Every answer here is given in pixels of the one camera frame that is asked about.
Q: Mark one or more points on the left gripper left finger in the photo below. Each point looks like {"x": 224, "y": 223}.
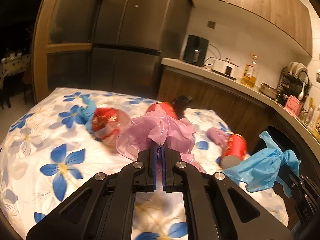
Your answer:
{"x": 103, "y": 207}

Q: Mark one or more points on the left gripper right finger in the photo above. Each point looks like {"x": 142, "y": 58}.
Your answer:
{"x": 216, "y": 207}

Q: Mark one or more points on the blue plastic bag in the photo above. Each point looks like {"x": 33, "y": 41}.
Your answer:
{"x": 86, "y": 112}
{"x": 260, "y": 171}

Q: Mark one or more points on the red paper cup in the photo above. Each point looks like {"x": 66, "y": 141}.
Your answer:
{"x": 234, "y": 152}
{"x": 165, "y": 107}

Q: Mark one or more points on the purple plastic bag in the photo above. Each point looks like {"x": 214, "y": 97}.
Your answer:
{"x": 218, "y": 136}

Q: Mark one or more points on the red white snack bag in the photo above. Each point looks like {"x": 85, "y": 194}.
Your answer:
{"x": 107, "y": 124}

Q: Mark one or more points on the pink plastic bag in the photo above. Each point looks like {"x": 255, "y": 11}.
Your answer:
{"x": 158, "y": 127}

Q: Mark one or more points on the black plastic bag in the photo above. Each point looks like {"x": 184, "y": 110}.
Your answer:
{"x": 180, "y": 104}

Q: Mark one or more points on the black trash bin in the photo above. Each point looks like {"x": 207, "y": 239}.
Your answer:
{"x": 289, "y": 139}

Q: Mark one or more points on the floral blue white tablecloth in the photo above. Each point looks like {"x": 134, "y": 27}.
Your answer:
{"x": 48, "y": 153}

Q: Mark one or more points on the pink utensil holder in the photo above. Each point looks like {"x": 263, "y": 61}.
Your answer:
{"x": 293, "y": 105}

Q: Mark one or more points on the lower wooden cabinets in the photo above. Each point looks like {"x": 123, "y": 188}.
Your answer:
{"x": 243, "y": 114}

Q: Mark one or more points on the steel bowl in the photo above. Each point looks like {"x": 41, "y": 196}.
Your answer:
{"x": 268, "y": 91}

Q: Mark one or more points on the black dish rack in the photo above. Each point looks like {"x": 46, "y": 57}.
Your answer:
{"x": 293, "y": 81}

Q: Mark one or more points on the cooking oil bottle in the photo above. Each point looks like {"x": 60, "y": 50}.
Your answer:
{"x": 250, "y": 73}

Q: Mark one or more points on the white rice cooker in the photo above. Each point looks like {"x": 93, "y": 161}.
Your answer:
{"x": 225, "y": 68}

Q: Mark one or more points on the black air fryer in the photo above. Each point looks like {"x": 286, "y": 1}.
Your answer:
{"x": 195, "y": 50}

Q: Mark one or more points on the wooden glass door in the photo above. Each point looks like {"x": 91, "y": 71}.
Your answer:
{"x": 62, "y": 45}

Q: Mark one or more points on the grey refrigerator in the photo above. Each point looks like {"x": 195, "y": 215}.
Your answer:
{"x": 131, "y": 38}

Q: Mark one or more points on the wooden upper cabinet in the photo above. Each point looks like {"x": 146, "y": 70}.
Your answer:
{"x": 290, "y": 16}

